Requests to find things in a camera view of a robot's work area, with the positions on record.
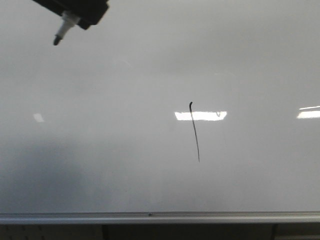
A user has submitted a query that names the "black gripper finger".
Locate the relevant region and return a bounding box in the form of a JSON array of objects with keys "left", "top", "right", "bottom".
[{"left": 34, "top": 0, "right": 109, "bottom": 30}]

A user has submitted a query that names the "white marker with black tip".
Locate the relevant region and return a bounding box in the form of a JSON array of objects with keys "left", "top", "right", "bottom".
[{"left": 53, "top": 10, "right": 81, "bottom": 46}]

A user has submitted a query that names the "white whiteboard with aluminium frame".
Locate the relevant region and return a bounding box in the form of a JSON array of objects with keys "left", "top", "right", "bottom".
[{"left": 0, "top": 0, "right": 320, "bottom": 225}]

